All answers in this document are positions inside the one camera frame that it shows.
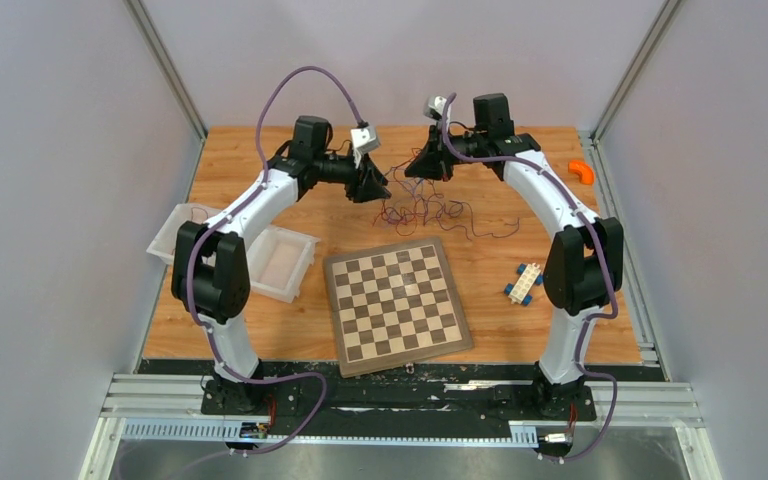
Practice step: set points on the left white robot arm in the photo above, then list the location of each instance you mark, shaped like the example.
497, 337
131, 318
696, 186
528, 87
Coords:
211, 275

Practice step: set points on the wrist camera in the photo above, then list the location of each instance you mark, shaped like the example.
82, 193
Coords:
363, 141
437, 108

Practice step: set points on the white plastic compartment tray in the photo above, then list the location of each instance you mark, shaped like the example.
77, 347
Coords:
278, 258

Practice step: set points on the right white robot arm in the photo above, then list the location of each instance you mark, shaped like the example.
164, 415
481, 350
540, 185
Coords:
584, 267

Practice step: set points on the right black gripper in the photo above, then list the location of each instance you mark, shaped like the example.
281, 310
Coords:
434, 161

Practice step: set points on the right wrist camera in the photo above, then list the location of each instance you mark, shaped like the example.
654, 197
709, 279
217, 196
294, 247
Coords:
437, 108

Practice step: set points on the white blue toy car chassis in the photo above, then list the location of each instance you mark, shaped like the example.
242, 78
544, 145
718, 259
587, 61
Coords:
519, 292

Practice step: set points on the wooden chessboard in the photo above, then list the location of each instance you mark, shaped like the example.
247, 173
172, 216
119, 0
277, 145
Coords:
393, 305

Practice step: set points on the aluminium frame rail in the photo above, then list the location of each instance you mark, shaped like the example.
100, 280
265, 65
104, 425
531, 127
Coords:
157, 406

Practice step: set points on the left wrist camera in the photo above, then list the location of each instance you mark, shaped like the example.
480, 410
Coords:
363, 141

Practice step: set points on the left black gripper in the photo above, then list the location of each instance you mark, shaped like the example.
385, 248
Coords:
369, 183

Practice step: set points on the orange curved plastic piece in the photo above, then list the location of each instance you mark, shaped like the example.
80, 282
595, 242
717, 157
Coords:
583, 171

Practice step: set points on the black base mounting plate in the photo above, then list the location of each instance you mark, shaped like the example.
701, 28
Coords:
430, 400

